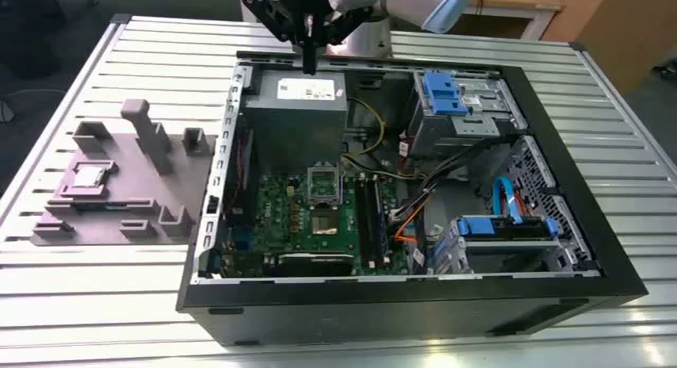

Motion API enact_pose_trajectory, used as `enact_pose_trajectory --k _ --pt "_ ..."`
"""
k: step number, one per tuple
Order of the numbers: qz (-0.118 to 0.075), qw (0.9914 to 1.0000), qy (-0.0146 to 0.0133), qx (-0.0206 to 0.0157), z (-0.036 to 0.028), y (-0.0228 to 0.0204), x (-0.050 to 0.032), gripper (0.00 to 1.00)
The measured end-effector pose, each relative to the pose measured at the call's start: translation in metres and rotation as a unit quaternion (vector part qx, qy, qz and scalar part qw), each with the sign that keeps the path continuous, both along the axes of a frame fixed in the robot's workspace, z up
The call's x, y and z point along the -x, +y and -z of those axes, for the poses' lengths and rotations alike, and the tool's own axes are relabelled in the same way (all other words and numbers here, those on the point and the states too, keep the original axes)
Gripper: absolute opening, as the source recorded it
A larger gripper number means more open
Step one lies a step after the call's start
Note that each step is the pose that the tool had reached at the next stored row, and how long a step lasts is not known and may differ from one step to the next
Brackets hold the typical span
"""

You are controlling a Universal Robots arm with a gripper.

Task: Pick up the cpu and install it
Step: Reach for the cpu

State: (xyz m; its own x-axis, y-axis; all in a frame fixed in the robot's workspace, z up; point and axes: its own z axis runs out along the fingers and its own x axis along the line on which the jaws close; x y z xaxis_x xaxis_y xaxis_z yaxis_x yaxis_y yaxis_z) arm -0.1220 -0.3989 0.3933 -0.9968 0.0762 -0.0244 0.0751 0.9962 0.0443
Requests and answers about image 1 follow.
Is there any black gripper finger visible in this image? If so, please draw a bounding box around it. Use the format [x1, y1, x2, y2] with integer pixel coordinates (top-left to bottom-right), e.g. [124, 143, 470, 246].
[311, 0, 374, 75]
[240, 0, 316, 75]

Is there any metal socket cover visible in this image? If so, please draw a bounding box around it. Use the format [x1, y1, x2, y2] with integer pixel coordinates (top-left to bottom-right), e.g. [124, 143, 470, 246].
[306, 160, 344, 209]

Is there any silver square CPU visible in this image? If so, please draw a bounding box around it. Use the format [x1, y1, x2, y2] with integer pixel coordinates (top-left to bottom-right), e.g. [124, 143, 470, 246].
[74, 164, 116, 188]

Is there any CPU socket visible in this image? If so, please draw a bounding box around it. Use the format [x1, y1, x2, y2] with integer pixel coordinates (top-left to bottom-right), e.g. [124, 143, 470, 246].
[308, 207, 343, 238]

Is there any grey power supply unit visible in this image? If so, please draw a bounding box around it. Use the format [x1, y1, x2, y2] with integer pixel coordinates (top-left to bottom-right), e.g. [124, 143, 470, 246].
[240, 69, 351, 167]

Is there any metal drive cage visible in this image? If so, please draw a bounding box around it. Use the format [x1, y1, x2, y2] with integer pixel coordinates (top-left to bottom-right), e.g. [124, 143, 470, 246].
[407, 69, 531, 159]

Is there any wooden desk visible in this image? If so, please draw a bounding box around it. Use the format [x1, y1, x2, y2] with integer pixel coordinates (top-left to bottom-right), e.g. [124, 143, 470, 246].
[455, 0, 567, 42]

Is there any black RAM slot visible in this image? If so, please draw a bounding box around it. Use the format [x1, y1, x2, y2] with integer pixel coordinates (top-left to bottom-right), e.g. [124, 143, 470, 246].
[362, 173, 386, 266]
[352, 173, 376, 266]

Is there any grey parts rack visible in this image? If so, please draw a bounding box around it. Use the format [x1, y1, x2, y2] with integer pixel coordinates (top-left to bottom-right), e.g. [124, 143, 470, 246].
[30, 98, 219, 246]

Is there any RAM stick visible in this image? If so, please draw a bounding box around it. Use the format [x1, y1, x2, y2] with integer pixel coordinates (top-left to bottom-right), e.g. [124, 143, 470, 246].
[372, 176, 394, 262]
[71, 201, 132, 212]

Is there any green motherboard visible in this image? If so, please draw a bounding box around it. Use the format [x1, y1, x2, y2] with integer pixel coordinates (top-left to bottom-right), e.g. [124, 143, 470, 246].
[219, 161, 419, 278]

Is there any brown wooden cabinet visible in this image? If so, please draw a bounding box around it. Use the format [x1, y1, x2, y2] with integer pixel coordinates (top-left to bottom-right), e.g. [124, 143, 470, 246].
[544, 0, 677, 96]

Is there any blue disk carrier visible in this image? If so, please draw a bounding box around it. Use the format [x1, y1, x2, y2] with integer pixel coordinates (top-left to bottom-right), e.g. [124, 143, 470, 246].
[455, 215, 561, 242]

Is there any black graphics card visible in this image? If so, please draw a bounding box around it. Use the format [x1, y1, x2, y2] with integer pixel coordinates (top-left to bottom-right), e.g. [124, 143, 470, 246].
[263, 251, 356, 278]

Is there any metal disk bay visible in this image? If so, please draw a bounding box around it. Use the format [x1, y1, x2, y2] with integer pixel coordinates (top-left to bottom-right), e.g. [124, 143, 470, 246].
[448, 215, 581, 274]

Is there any black PC case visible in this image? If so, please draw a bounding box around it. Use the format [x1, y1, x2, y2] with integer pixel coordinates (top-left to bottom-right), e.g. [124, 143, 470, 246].
[176, 50, 649, 347]

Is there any yellow wire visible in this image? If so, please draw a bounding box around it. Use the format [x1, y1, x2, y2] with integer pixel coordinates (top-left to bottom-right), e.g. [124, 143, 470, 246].
[342, 96, 388, 159]

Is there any blue plastic drive bracket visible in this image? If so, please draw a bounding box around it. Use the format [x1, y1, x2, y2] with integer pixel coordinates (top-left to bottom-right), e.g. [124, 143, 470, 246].
[423, 72, 474, 117]

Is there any coloured power wire bundle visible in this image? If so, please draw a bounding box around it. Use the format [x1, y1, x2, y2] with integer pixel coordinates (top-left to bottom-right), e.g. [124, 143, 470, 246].
[343, 155, 428, 182]

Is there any black cable bundle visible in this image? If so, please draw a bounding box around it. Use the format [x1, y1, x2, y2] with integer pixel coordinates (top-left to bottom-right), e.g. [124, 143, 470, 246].
[415, 132, 531, 194]

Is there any blue flat data cable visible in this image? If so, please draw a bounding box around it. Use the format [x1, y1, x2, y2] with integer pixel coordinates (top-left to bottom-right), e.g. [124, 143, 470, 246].
[491, 176, 525, 226]

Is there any orange data cable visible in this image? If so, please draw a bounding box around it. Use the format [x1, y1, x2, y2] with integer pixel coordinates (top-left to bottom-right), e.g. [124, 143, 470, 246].
[392, 193, 434, 243]

